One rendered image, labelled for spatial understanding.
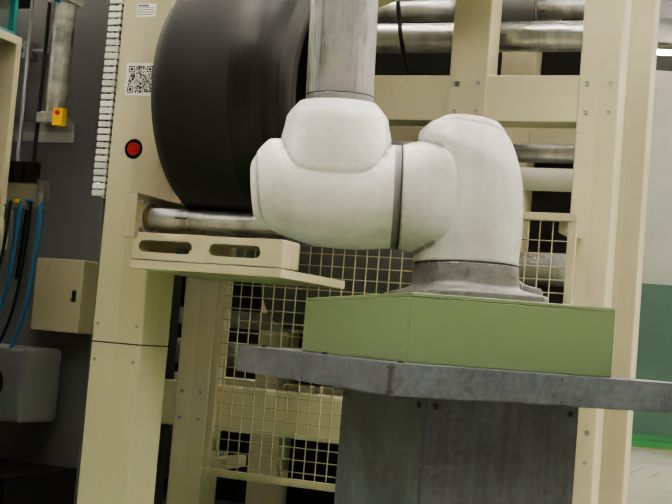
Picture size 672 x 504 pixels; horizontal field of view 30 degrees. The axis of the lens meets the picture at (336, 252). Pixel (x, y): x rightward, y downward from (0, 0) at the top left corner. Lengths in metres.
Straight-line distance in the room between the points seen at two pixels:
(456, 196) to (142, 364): 1.24
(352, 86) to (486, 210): 0.26
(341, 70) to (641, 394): 0.62
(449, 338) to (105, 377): 1.38
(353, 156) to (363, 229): 0.10
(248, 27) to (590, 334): 1.13
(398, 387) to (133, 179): 1.48
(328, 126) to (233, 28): 0.84
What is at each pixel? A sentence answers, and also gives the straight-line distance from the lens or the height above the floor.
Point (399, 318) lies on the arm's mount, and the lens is 1.62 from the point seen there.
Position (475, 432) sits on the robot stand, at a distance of 1.72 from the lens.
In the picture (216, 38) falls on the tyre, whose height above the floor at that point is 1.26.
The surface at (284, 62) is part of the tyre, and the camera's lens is 2.57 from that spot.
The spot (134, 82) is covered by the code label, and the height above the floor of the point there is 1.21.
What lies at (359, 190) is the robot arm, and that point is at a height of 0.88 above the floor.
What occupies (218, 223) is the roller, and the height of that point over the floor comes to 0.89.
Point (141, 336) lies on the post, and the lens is 2.83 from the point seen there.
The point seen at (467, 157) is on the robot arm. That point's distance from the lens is 1.79.
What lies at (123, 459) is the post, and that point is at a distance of 2.85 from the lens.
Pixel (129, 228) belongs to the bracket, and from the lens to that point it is 2.73.
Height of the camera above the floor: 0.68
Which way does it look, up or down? 4 degrees up
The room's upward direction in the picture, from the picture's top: 5 degrees clockwise
